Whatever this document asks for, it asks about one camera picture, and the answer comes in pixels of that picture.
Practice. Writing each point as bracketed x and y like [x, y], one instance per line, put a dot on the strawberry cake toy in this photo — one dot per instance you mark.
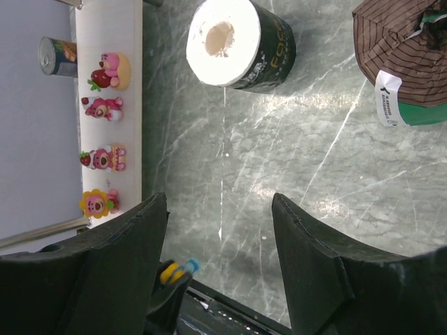
[109, 158]

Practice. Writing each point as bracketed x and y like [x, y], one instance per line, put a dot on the yellow pink lion toy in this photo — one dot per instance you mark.
[98, 204]

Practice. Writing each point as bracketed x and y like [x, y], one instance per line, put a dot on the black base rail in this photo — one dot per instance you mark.
[206, 311]

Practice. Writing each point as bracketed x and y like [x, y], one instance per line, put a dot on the brown and green cup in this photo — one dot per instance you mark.
[400, 47]

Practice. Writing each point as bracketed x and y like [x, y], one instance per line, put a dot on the yellow bee toy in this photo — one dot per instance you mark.
[174, 271]

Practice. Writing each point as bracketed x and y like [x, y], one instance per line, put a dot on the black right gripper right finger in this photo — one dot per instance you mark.
[335, 284]

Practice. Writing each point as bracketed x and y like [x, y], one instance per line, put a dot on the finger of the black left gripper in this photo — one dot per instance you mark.
[165, 304]

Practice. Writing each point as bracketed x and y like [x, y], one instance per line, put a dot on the metal food can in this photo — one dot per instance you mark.
[58, 57]

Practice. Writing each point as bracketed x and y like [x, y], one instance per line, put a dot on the pink donut toy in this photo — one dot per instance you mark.
[114, 72]

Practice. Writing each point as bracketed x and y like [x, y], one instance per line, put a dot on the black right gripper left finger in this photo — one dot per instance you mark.
[98, 282]

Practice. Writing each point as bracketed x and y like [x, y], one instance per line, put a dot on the black and white tape roll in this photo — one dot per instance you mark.
[240, 45]

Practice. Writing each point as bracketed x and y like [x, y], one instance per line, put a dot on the pink red mushroom toy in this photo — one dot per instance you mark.
[103, 108]

